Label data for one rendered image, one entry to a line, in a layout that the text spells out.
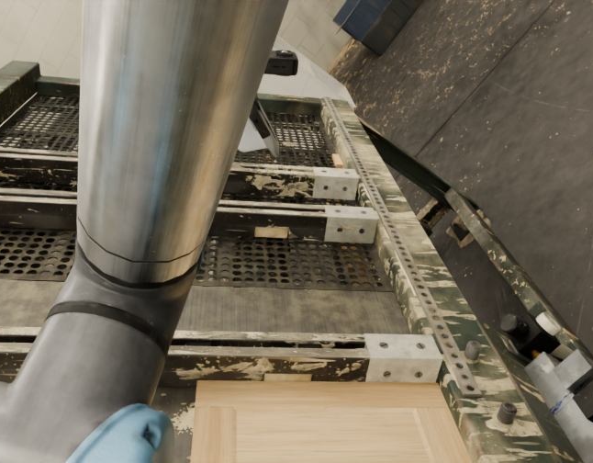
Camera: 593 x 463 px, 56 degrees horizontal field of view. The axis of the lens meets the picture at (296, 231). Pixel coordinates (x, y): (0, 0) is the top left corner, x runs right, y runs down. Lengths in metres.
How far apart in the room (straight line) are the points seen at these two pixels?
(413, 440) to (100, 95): 0.77
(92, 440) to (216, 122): 0.16
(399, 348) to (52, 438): 0.74
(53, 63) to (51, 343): 5.91
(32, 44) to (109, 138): 5.98
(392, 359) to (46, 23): 5.51
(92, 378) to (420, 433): 0.68
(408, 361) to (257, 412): 0.26
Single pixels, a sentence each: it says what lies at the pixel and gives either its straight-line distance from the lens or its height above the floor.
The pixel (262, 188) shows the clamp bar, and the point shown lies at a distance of 1.55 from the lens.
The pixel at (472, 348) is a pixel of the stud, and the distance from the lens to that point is 1.02.
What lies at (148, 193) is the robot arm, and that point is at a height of 1.53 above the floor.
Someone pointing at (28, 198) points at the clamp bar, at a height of 1.62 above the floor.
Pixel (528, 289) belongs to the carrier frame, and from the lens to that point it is 2.00.
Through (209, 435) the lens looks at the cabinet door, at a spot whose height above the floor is 1.22.
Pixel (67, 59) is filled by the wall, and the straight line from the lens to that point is 6.16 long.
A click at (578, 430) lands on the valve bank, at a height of 0.74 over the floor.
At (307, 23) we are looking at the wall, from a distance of 5.85.
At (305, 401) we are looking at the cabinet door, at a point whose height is 1.09.
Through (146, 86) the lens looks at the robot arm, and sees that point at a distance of 0.22.
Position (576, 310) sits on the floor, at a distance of 2.10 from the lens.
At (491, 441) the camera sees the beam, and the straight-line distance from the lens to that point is 0.91.
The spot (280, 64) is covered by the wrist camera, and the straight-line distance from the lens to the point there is 0.85.
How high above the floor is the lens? 1.55
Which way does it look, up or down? 21 degrees down
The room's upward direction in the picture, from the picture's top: 59 degrees counter-clockwise
